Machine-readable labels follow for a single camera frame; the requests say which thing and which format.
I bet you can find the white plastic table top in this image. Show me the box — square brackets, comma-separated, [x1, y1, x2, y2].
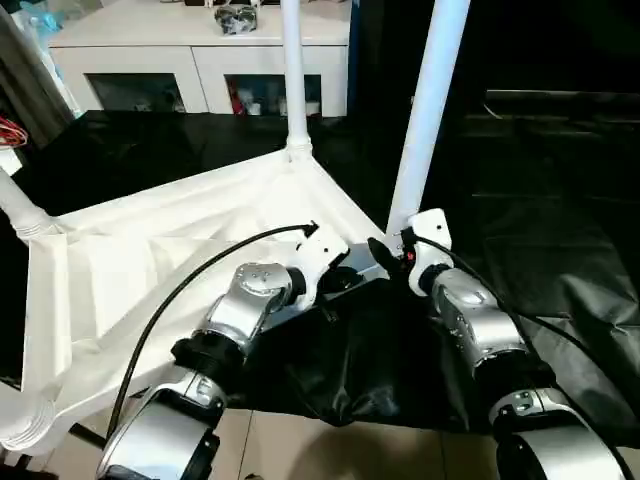
[0, 150, 396, 456]

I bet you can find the black plastic mat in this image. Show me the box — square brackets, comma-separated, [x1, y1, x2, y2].
[0, 108, 640, 436]

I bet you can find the white sideboard with glass doors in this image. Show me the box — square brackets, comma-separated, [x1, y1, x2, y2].
[50, 0, 351, 118]

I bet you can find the dark object on cabinet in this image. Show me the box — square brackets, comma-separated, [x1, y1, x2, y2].
[214, 3, 262, 37]

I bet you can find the grey curtain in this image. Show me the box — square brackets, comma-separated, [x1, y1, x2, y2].
[0, 0, 83, 143]

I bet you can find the blue lit device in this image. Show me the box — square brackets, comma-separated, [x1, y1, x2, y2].
[15, 0, 63, 37]

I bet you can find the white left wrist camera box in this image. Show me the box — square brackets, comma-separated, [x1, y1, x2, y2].
[290, 225, 352, 301]

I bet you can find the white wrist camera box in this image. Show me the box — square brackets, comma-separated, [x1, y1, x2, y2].
[290, 225, 352, 301]
[400, 208, 454, 297]

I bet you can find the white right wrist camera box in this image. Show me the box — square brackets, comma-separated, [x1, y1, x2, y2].
[400, 208, 454, 297]

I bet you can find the red wire basket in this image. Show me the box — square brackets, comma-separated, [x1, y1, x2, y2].
[0, 115, 27, 149]

